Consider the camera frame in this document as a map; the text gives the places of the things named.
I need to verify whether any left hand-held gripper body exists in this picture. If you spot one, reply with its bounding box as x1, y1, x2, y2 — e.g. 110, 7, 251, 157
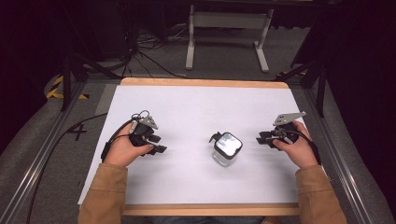
129, 110, 159, 147

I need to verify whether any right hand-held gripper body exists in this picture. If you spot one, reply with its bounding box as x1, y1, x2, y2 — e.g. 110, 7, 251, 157
271, 111, 307, 151

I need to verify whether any clear square jar black lid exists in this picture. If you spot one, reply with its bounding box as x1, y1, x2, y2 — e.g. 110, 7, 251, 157
208, 131, 244, 168

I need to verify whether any person's right hand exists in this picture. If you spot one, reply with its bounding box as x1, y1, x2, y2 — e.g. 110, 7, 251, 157
272, 120, 319, 170

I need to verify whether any person's left hand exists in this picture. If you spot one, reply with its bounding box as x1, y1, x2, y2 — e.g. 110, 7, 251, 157
104, 122, 155, 168

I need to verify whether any white paper table cover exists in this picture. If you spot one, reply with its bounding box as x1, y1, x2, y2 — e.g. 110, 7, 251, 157
78, 85, 325, 205

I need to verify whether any black tripod stand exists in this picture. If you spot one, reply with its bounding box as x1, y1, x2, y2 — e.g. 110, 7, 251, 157
274, 18, 331, 119
59, 3, 122, 112

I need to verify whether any yellow black striped floor tape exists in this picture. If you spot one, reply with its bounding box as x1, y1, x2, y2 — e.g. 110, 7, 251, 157
46, 75, 90, 101

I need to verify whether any right hand-held gripper black cable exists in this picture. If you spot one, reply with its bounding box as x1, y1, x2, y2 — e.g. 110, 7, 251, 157
275, 127, 322, 166

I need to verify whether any hand-held gripper black cable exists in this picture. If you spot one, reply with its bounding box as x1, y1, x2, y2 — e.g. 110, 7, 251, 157
275, 127, 322, 166
25, 111, 136, 224

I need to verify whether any aluminium floor rail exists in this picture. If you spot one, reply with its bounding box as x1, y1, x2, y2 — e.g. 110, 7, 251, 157
0, 81, 87, 224
303, 88, 375, 224

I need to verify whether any left hand-held gripper black cable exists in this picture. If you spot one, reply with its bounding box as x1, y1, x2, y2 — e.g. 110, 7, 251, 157
25, 111, 136, 224

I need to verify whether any tangle of black floor cables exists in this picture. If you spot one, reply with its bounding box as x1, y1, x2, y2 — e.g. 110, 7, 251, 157
118, 18, 200, 79

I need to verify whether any white metal table frame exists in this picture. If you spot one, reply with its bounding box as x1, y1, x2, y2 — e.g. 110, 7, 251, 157
185, 4, 275, 74

